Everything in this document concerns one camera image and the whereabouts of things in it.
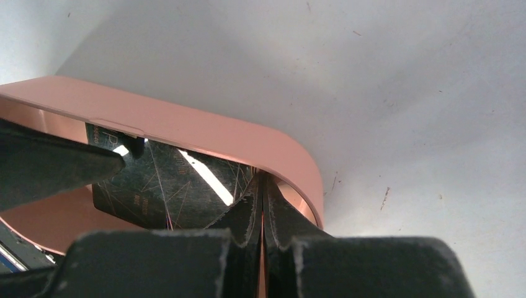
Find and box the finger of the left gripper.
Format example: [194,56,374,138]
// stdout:
[1,119,125,211]

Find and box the pink oval tray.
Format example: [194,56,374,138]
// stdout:
[1,76,323,254]

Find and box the black credit card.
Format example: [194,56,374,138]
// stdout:
[86,124,256,230]

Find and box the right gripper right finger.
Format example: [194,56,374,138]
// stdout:
[262,174,474,297]

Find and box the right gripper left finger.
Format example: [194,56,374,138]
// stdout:
[0,173,264,298]

